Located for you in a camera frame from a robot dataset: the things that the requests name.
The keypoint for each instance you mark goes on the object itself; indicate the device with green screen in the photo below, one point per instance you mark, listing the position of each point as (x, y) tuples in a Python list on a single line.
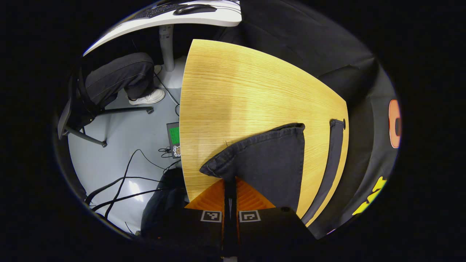
[(174, 135)]

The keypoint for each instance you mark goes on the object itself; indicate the dark grey jeans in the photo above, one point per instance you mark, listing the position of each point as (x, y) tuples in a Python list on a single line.
[(269, 163)]

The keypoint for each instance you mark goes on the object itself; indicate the person's leg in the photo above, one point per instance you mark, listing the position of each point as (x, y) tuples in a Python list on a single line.
[(164, 203)]

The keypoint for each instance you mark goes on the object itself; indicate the black keyboard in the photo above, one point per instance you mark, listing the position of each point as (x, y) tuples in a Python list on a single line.
[(156, 11)]

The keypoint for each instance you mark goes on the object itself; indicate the black backdrop cloth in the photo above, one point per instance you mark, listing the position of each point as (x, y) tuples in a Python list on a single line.
[(364, 145)]

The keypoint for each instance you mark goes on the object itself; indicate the black office chair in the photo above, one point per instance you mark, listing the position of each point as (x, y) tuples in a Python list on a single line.
[(64, 122)]

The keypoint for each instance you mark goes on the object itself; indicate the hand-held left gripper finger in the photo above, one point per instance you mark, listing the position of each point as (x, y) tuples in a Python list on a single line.
[(226, 233), (234, 233)]

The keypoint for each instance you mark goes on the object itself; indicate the white desk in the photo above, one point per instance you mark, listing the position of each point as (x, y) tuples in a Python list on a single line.
[(204, 20)]

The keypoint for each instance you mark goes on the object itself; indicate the black computer mouse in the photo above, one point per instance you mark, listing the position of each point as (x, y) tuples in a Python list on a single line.
[(194, 9)]

